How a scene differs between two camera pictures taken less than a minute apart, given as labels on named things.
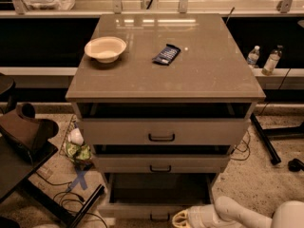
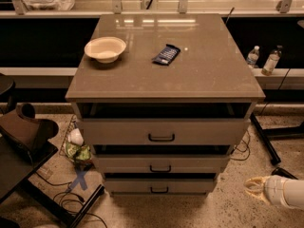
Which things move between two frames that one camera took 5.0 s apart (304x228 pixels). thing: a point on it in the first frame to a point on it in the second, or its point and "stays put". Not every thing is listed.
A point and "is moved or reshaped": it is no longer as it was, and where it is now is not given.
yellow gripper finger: (180, 219) to (256, 186)
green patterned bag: (79, 154) stays put
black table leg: (265, 141) stays put
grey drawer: (155, 197) is moved or reshaped
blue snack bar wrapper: (166, 54) stays put
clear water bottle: (253, 57) stays put
